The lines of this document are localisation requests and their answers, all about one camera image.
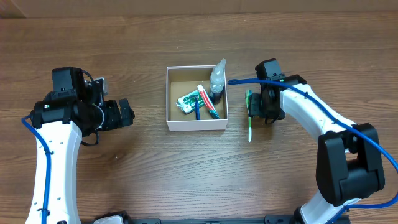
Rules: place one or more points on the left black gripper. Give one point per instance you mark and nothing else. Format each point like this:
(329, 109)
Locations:
(115, 120)

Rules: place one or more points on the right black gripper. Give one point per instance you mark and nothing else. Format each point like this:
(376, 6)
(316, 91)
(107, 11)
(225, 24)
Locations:
(256, 102)

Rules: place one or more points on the green white toothbrush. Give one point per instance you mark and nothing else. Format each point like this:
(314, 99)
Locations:
(249, 124)

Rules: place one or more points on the clear pump sanitizer bottle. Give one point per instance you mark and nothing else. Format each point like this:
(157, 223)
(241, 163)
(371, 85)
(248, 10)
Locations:
(217, 82)

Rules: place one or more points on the white green toothpaste tube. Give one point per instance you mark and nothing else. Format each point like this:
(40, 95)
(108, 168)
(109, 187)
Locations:
(208, 103)

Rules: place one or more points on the blue disposable razor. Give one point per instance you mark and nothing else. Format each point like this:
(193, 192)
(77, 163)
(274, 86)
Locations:
(197, 108)

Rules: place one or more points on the green soap bar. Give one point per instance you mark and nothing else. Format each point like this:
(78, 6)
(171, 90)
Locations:
(187, 103)

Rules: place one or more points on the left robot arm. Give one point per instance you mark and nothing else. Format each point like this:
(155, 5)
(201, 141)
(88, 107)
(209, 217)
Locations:
(73, 110)

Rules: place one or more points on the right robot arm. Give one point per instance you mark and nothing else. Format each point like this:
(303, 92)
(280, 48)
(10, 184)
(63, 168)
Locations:
(348, 167)

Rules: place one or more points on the white cardboard box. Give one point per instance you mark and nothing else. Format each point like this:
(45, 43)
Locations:
(181, 80)

